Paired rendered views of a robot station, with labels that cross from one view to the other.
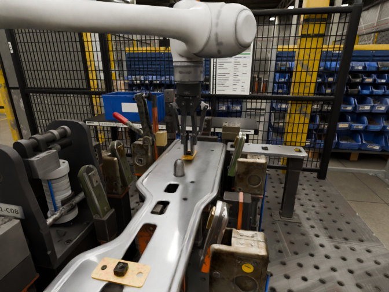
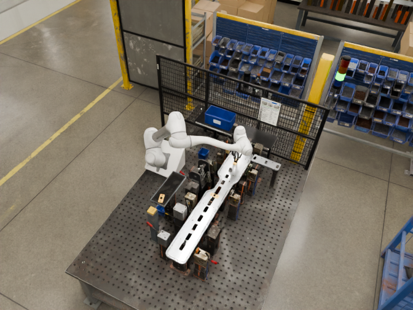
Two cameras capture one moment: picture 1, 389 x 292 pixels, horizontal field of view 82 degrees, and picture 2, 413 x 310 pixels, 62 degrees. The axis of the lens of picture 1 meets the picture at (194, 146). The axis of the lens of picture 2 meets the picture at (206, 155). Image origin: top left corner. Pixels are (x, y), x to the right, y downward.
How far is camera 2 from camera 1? 2.73 m
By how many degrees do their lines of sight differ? 29
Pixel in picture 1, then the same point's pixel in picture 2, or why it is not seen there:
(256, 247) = (236, 197)
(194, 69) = not seen: hidden behind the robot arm
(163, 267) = (221, 196)
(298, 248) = (267, 197)
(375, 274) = (284, 210)
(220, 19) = (242, 151)
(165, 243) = (222, 192)
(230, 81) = (268, 117)
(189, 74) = not seen: hidden behind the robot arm
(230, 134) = (256, 151)
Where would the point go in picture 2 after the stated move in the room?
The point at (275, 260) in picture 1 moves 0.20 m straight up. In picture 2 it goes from (256, 198) to (259, 186)
